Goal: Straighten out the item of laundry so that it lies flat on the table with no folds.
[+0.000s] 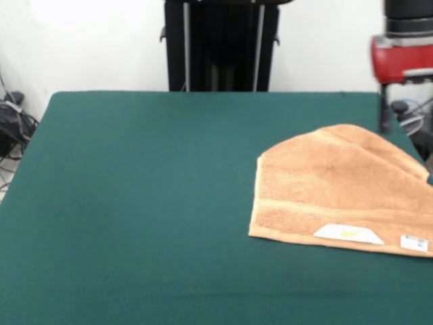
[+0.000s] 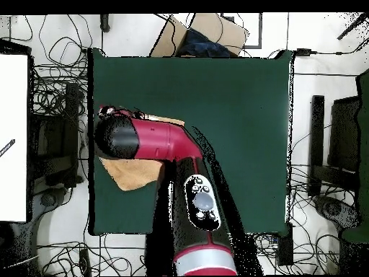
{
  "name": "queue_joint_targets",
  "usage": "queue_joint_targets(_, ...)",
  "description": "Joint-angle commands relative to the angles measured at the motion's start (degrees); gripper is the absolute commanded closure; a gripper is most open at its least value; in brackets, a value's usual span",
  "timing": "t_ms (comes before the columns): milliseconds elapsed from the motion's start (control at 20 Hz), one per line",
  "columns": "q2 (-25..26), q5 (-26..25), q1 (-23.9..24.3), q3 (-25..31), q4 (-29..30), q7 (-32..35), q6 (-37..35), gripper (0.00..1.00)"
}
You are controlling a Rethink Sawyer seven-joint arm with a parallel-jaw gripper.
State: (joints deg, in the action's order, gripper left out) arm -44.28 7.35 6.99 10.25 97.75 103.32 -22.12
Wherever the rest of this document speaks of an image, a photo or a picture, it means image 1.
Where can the dark green table cloth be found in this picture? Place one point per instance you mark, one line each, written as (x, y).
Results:
(135, 203)

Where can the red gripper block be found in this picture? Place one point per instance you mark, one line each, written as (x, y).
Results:
(392, 62)

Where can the tan terry towel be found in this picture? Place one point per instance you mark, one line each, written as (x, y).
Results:
(321, 189)

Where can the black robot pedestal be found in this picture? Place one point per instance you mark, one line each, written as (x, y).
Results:
(203, 67)

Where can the black power adapter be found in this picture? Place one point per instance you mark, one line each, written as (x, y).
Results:
(13, 97)
(400, 106)

